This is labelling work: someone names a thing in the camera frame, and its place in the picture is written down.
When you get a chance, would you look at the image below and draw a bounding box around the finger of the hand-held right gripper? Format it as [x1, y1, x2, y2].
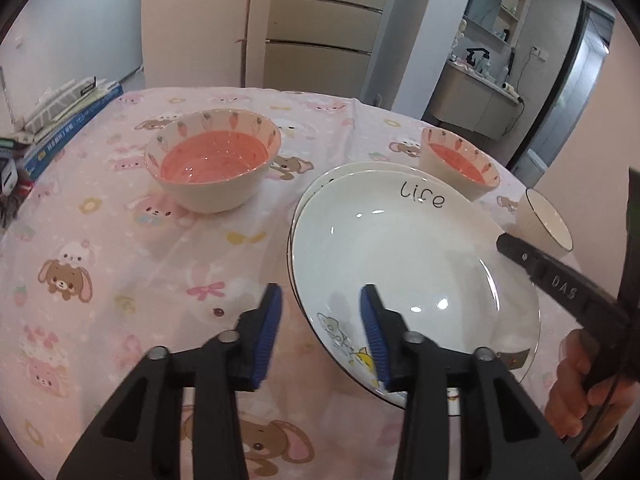
[620, 167, 640, 311]
[496, 232, 632, 330]

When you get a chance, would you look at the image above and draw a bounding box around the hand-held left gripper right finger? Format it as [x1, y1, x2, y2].
[360, 284, 581, 480]

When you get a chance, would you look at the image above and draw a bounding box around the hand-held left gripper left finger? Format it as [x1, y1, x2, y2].
[55, 282, 283, 480]

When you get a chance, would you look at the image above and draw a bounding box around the white bowl with black rim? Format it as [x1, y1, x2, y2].
[515, 187, 575, 252]

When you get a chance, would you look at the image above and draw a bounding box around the white plate with black rim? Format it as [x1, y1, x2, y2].
[286, 161, 542, 417]
[290, 169, 542, 411]

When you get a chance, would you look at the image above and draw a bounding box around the large carrot print pink bowl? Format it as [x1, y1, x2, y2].
[145, 109, 282, 213]

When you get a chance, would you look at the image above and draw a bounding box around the small carrot print pink bowl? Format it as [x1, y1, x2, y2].
[418, 126, 501, 202]

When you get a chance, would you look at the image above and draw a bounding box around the person's right hand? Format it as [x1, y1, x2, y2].
[547, 330, 640, 439]

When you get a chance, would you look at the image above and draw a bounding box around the pink cartoon printed tablecloth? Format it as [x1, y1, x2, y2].
[0, 85, 596, 480]

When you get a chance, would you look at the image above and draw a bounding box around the bathroom vanity cabinet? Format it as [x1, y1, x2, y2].
[427, 57, 523, 141]

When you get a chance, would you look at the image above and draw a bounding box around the beige refrigerator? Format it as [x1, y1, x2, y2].
[264, 0, 396, 92]

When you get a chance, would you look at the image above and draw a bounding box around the mirror cabinet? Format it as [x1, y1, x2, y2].
[462, 0, 528, 41]

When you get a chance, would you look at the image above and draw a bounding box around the stack of books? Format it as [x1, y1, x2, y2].
[22, 82, 124, 181]

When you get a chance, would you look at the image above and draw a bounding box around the grey striped box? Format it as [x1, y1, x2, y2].
[20, 76, 96, 131]

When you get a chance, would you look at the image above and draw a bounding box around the thin grey pole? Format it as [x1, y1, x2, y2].
[0, 65, 13, 126]

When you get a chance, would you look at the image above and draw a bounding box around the black door frame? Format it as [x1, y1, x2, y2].
[507, 0, 616, 171]

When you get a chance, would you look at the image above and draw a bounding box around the wooden broom handle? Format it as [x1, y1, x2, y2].
[236, 0, 252, 88]

